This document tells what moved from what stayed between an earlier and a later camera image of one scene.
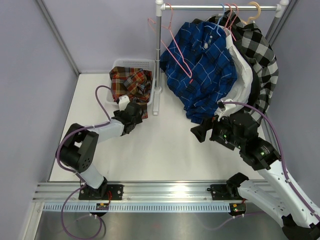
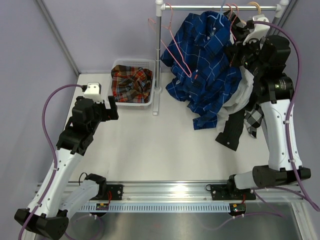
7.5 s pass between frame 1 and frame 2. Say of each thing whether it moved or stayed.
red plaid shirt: moved
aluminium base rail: stayed
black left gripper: moved
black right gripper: moved
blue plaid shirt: moved
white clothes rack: stayed
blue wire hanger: moved
